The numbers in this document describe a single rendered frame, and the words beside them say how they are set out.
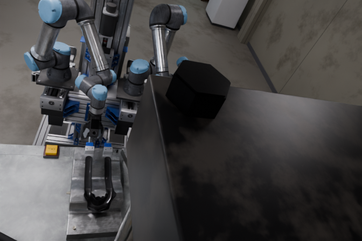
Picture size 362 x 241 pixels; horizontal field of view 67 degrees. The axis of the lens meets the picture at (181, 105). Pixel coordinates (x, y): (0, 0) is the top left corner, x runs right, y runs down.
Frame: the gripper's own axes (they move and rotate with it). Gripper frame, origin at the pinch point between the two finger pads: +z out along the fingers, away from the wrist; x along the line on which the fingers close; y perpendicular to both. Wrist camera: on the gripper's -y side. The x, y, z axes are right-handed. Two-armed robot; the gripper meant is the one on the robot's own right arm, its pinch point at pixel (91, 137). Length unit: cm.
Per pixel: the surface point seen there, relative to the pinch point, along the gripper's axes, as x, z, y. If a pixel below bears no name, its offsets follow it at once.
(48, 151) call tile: 22.3, 17.1, 1.6
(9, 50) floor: 90, 101, 216
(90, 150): -0.7, 9.1, -2.4
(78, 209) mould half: 3.8, 13.8, -36.1
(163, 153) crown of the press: 1, -99, -86
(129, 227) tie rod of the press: -4, -57, -77
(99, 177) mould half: -6.5, 12.3, -18.5
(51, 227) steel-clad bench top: 15.1, 20.8, -41.3
